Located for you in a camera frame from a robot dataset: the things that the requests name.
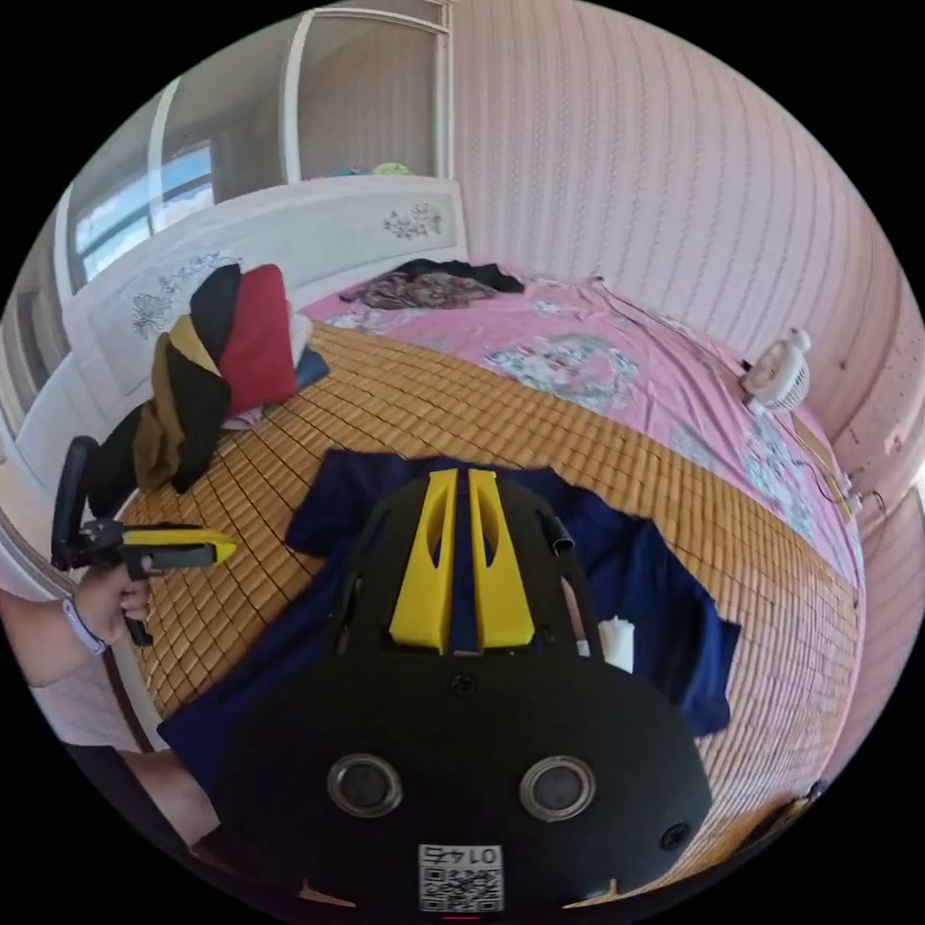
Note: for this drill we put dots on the dark floral garment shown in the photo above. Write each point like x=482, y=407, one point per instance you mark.
x=419, y=290

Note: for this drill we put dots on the window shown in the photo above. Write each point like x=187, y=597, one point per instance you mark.
x=144, y=209

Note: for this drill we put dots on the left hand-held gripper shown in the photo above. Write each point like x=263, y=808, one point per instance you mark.
x=134, y=560

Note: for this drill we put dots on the navy short sleeve shirt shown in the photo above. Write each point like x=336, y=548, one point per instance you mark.
x=636, y=571

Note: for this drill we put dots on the small white fan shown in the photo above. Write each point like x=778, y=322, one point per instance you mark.
x=779, y=376

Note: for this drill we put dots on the person's left hand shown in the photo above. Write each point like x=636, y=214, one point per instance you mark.
x=108, y=600

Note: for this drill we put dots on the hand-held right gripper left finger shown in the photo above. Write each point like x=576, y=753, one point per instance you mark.
x=423, y=578

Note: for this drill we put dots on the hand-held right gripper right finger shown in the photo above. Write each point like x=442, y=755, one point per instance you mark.
x=502, y=585

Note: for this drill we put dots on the white sliding door cupboard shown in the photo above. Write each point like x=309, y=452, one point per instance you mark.
x=368, y=94

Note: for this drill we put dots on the person's left forearm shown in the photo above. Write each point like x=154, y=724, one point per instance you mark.
x=43, y=639

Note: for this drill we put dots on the bed with woven mat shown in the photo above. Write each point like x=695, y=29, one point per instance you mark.
x=433, y=405

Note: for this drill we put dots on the pile of clothes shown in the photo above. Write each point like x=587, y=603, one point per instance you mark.
x=246, y=340

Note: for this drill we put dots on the person's body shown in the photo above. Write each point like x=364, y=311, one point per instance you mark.
x=101, y=715

